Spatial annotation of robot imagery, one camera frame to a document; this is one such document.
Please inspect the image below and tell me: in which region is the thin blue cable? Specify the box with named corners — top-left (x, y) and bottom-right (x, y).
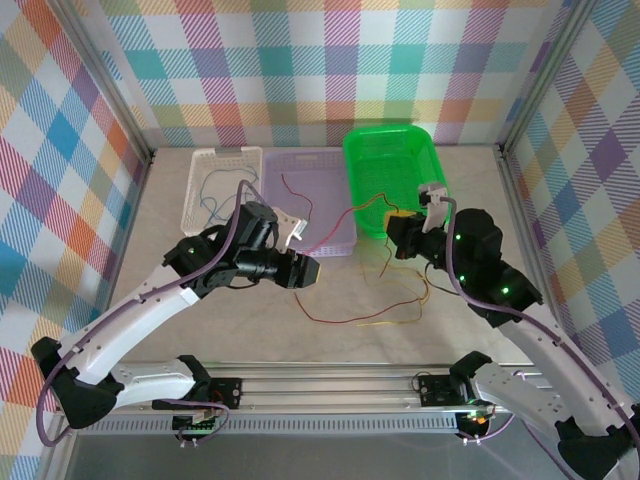
top-left (199, 167), bottom-right (261, 209)
top-left (202, 192), bottom-right (241, 224)

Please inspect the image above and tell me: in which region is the green plastic basket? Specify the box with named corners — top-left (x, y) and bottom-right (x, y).
top-left (342, 125), bottom-right (451, 240)

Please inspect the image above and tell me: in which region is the purple plastic basket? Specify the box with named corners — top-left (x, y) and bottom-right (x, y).
top-left (259, 149), bottom-right (359, 259)

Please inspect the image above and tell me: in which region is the white perforated plastic basket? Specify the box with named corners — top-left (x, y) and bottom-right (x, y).
top-left (180, 146), bottom-right (265, 238)

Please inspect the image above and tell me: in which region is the orange lit control board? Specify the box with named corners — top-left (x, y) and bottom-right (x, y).
top-left (457, 409), bottom-right (496, 437)

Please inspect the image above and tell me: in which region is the green terminal control board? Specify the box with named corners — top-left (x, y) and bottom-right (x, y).
top-left (172, 413), bottom-right (221, 435)

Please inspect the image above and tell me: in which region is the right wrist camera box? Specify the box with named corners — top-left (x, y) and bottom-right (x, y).
top-left (417, 182), bottom-right (451, 234)

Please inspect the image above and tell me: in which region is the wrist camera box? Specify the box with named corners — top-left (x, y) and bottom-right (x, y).
top-left (417, 182), bottom-right (451, 234)
top-left (272, 206), bottom-right (307, 251)

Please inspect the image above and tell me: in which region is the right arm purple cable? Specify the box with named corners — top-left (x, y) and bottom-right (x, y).
top-left (439, 194), bottom-right (640, 480)

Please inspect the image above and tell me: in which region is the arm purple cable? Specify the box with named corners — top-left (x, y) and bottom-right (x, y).
top-left (38, 179), bottom-right (274, 447)
top-left (439, 194), bottom-right (640, 480)

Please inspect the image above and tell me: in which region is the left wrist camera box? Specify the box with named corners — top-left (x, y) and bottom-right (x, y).
top-left (272, 206), bottom-right (307, 251)

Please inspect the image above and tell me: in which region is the aluminium table side rail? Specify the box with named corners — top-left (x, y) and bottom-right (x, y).
top-left (497, 144), bottom-right (576, 369)
top-left (87, 149), bottom-right (157, 376)

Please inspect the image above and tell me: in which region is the aluminium mounting rail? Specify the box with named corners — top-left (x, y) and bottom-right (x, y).
top-left (112, 362), bottom-right (556, 419)

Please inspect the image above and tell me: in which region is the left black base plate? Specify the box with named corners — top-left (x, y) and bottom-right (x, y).
top-left (199, 377), bottom-right (244, 412)

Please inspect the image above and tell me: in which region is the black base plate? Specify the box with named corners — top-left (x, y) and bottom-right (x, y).
top-left (417, 372), bottom-right (476, 407)
top-left (199, 377), bottom-right (244, 412)

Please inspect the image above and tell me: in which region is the grey slotted cable duct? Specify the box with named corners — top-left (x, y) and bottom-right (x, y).
top-left (92, 417), bottom-right (461, 435)

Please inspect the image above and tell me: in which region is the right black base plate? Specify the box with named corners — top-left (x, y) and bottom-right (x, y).
top-left (417, 372), bottom-right (476, 407)

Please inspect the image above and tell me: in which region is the aluminium frame post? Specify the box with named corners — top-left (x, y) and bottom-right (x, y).
top-left (497, 0), bottom-right (604, 159)
top-left (47, 0), bottom-right (156, 164)

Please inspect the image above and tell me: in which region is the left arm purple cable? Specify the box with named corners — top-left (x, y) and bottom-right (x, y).
top-left (38, 179), bottom-right (274, 447)

